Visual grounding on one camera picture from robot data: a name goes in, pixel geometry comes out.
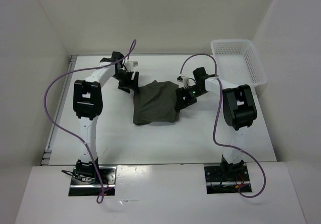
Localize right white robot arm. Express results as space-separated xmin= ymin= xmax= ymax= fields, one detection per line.
xmin=175 ymin=67 xmax=257 ymax=180

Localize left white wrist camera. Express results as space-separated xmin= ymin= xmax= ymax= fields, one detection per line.
xmin=124 ymin=61 xmax=138 ymax=72

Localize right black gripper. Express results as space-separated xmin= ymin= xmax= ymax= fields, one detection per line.
xmin=175 ymin=85 xmax=206 ymax=111

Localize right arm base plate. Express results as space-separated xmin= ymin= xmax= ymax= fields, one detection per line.
xmin=204 ymin=164 xmax=252 ymax=194

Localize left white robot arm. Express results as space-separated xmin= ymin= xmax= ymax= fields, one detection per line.
xmin=73 ymin=52 xmax=139 ymax=184

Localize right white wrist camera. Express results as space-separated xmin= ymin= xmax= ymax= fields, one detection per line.
xmin=177 ymin=75 xmax=192 ymax=88

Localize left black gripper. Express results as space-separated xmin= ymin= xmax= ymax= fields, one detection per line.
xmin=112 ymin=70 xmax=139 ymax=94

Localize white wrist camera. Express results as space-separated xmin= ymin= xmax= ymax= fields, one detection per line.
xmin=124 ymin=61 xmax=138 ymax=72
xmin=177 ymin=75 xmax=192 ymax=88

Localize white plastic basket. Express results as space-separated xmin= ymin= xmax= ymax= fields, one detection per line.
xmin=210 ymin=39 xmax=267 ymax=87

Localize olive green shorts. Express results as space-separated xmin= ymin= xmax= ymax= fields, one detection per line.
xmin=133 ymin=80 xmax=179 ymax=126

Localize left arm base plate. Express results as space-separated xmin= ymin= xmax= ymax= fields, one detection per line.
xmin=64 ymin=166 xmax=117 ymax=197

